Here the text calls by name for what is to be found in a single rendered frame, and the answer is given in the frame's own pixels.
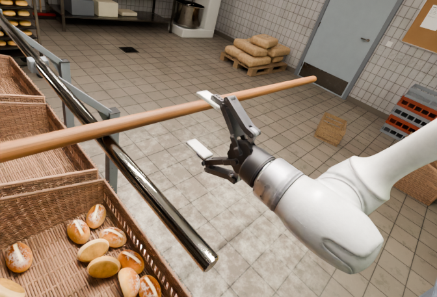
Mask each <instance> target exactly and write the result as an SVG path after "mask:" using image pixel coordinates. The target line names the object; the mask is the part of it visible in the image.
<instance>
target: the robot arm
mask: <svg viewBox="0 0 437 297"><path fill-rule="evenodd" d="M196 95H197V96H198V97H200V98H202V99H203V100H204V101H205V102H207V103H208V104H210V105H211V106H212V107H214V108H215V109H217V110H221V111H222V114H223V117H224V119H225V122H226V125H227V126H228V130H229V132H230V140H231V144H230V149H229V151H228V152H227V155H228V156H227V157H212V156H213V154H212V152H210V151H209V150H208V149H207V148H205V147H204V146H203V145H202V144H201V143H199V141H197V139H192V140H189V141H186V145H188V146H189V147H190V148H191V149H192V150H193V151H194V152H195V153H196V154H197V156H198V157H199V158H201V159H202V160H203V161H202V166H205V168H204V172H206V173H209V174H212V175H215V176H218V177H221V178H224V179H227V180H228V181H229V182H231V183H232V184H236V183H237V182H239V181H240V180H243V181H244V182H245V183H246V184H247V185H249V186H250V187H251V188H253V189H252V192H253V194H254V195H255V197H257V198H258V199H259V200H260V201H261V202H263V203H264V204H265V205H266V206H267V207H268V208H269V209H270V210H271V211H272V212H274V213H275V214H276V215H277V216H278V217H279V219H280V220H281V221H282V223H283V225H284V226H285V227H286V228H287V230H288V231H289V232H290V233H291V234H292V235H293V236H294V237H295V238H296V239H297V240H299V241H300V242H301V243H302V244H303V245H304V246H305V247H307V249H309V250H310V251H311V252H313V253H314V254H315V255H316V256H318V257H319V258H321V259H322V260H324V261H325V262H327V263H328V264H330V265H331V266H333V267H335V268H337V269H338V270H340V271H342V272H344V273H347V274H350V275H351V274H356V273H359V272H361V271H363V270H365V269H366V268H368V267H369V266H370V265H371V264H372V263H373V261H374V260H375V259H376V257H377V255H378V253H379V251H380V249H381V247H382V245H383V242H384V239H383V238H382V235H381V234H380V232H379V231H378V229H377V228H376V226H375V225H374V223H372V221H371V220H370V218H369V217H368V215H370V214H371V213H372V212H373V211H374V210H375V209H377V208H378V207H380V206H381V205H382V204H383V203H385V202H386V201H388V200H389V199H390V190H391V188H392V186H393V185H394V184H395V183H396V182H397V181H398V180H400V179H401V178H403V177H404V176H406V175H408V174H409V173H411V172H413V171H414V170H417V169H418V168H421V167H422V166H424V165H426V164H429V163H431V162H434V161H437V119H435V120H433V121H431V122H430V123H428V124H427V125H425V126H424V127H422V128H421V129H419V130H417V131H416V132H414V133H412V134H411V135H409V136H408V137H406V138H404V139H402V140H401V141H399V142H398V143H396V144H394V145H392V146H390V147H389V148H387V149H385V150H383V151H381V152H380V153H377V154H376V155H373V156H370V157H364V158H363V157H357V156H352V157H351V158H349V159H347V160H345V161H343V162H341V163H339V164H337V165H334V166H332V167H331V168H329V169H328V170H327V172H325V173H324V174H322V175H321V176H320V177H318V178H317V179H311V178H309V177H308V176H306V175H304V174H303V173H302V172H301V171H300V170H297V169H296V168H295V167H294V166H292V165H291V164H289V163H288V162H287V161H285V160H284V159H282V158H278V159H276V158H275V157H274V156H272V155H271V154H270V153H269V152H267V151H265V150H264V149H263V148H260V147H257V146H256V144H255V142H254V141H255V139H256V137H257V136H259V135H260V134H261V131H260V130H259V129H258V128H257V127H256V126H255V125H254V124H253V123H252V121H251V120H250V118H249V117H248V115H247V113H246V112H245V110H244V108H243V107H242V105H241V104H240V102H239V100H238V99H237V98H236V96H235V95H232V96H227V97H225V98H222V97H220V96H219V95H218V94H215V95H213V94H211V93H210V92H208V91H207V90H205V91H201V92H197V93H196ZM238 136H240V137H241V139H238V140H237V137H238ZM247 138H248V139H247ZM216 165H224V166H229V165H231V166H232V168H233V170H229V169H227V168H223V167H220V166H216Z"/></svg>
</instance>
